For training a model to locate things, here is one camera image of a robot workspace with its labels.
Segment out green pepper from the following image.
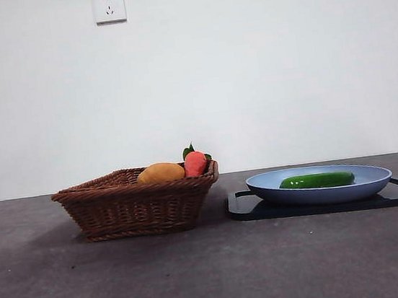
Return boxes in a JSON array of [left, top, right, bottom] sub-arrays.
[[278, 169, 356, 194]]

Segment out blue round plate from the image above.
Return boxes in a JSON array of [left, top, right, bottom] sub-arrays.
[[244, 156, 397, 215]]

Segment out orange carrot with green leaves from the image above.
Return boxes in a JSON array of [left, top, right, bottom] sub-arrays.
[[180, 141, 214, 178]]

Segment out dark green rectangular tray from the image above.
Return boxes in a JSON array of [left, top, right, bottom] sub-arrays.
[[223, 170, 398, 229]]

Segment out brown woven wicker basket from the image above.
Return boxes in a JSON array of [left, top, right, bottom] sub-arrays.
[[48, 157, 226, 247]]

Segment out white wall socket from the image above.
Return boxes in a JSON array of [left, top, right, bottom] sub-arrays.
[[93, 0, 128, 26]]

